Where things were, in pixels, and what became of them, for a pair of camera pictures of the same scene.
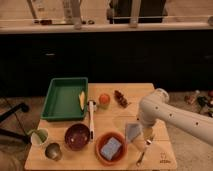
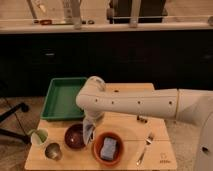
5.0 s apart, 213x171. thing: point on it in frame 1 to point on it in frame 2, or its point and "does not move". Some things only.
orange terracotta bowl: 121,152 does not move
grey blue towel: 132,131 to 88,128
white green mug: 39,136 does not move
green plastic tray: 62,95 does not move
